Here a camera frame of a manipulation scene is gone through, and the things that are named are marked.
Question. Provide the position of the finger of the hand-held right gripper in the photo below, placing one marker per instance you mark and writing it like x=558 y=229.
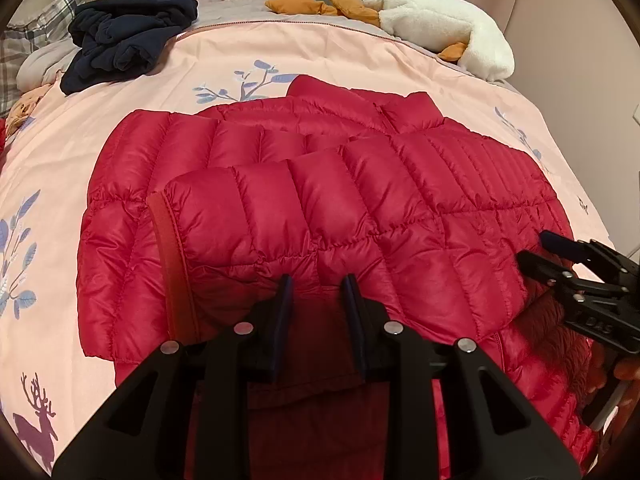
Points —
x=537 y=265
x=557 y=242

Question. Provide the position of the light grey cloth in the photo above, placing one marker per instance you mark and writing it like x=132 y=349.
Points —
x=40 y=62

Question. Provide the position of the person's right hand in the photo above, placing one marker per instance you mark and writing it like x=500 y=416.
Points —
x=625 y=370

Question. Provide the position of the pink printed duvet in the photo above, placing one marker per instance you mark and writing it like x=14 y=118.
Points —
x=60 y=170

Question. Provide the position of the white duck plush toy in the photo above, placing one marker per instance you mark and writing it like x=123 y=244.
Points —
x=440 y=20

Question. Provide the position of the plaid pillow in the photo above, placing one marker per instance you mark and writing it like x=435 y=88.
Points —
x=30 y=35

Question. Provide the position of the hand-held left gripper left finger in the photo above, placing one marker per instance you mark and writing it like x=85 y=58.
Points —
x=284 y=305

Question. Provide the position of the red puffer jacket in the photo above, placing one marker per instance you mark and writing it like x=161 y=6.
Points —
x=350 y=200

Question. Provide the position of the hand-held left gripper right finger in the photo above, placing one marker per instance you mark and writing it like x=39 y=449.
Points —
x=350 y=305

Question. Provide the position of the orange cloth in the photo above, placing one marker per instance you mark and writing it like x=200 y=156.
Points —
x=27 y=105

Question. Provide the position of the navy blue clothes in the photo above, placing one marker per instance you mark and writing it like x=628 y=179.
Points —
x=125 y=35

